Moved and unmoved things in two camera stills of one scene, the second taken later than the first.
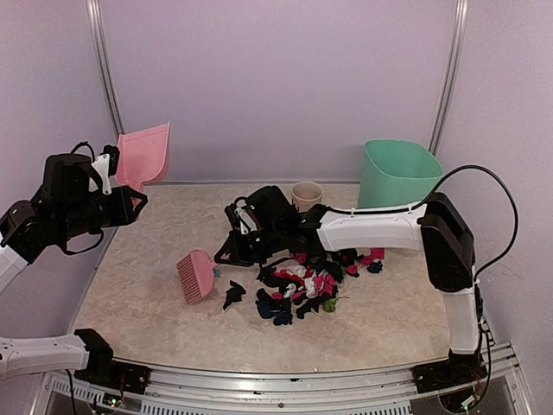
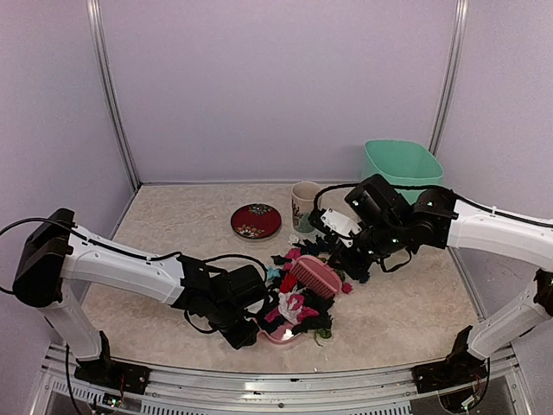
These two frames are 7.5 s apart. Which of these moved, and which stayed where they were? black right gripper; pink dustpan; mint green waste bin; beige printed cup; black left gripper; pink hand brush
Moved: black left gripper; pink hand brush; pink dustpan; black right gripper
Stayed: beige printed cup; mint green waste bin
